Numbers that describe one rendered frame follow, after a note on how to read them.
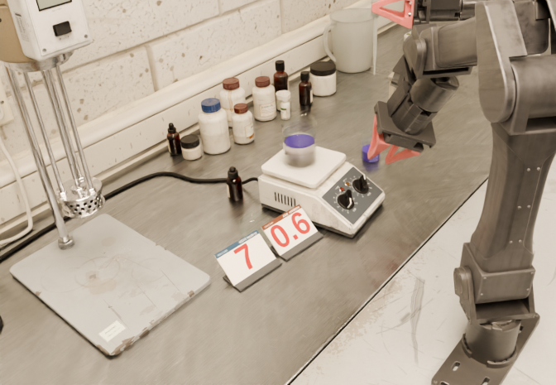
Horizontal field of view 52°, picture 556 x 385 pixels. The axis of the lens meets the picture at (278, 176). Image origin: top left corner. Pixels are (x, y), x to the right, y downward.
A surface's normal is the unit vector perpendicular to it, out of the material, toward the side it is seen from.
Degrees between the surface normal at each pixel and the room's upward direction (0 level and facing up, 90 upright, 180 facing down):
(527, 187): 92
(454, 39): 85
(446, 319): 0
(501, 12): 40
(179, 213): 0
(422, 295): 0
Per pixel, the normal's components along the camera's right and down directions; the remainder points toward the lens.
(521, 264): 0.09, 0.56
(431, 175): -0.06, -0.84
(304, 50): 0.76, 0.31
